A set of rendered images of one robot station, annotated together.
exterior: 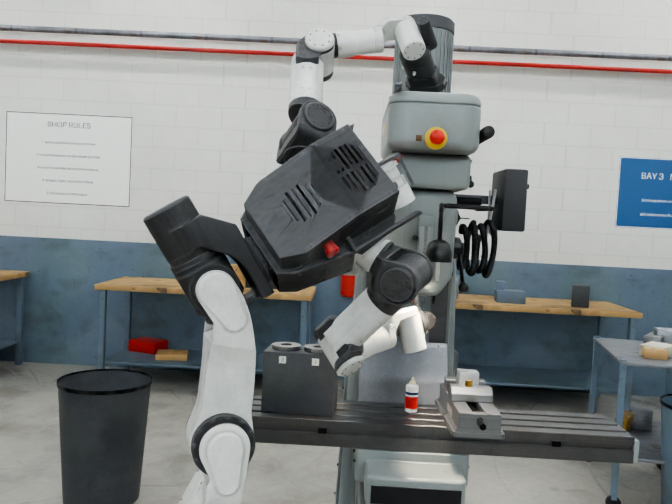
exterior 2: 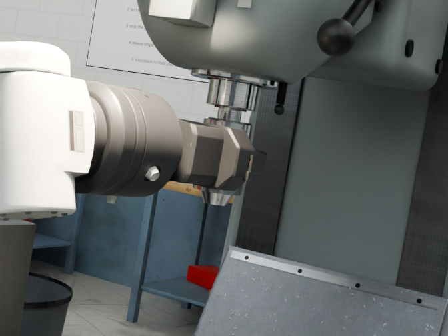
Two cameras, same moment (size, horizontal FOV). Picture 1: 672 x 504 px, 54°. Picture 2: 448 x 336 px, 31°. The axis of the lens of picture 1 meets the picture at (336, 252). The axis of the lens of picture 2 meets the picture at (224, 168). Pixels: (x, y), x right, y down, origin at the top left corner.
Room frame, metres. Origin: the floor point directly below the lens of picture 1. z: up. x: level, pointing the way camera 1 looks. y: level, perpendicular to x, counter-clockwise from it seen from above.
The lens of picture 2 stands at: (1.37, -0.61, 1.26)
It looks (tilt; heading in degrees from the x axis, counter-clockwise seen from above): 3 degrees down; 27
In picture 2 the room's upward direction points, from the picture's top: 9 degrees clockwise
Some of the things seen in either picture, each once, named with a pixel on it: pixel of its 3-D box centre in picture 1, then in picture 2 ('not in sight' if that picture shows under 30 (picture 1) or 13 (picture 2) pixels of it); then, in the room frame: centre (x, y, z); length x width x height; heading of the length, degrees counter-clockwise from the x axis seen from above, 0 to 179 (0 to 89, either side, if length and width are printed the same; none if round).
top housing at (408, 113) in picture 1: (426, 131); not in sight; (2.06, -0.26, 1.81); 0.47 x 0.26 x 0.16; 179
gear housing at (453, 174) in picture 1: (423, 174); not in sight; (2.09, -0.26, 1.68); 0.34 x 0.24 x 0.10; 179
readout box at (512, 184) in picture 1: (509, 201); not in sight; (2.34, -0.60, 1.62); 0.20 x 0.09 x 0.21; 179
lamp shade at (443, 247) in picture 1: (439, 250); not in sight; (1.84, -0.28, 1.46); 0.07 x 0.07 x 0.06
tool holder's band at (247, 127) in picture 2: not in sight; (227, 125); (2.05, -0.26, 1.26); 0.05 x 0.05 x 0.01
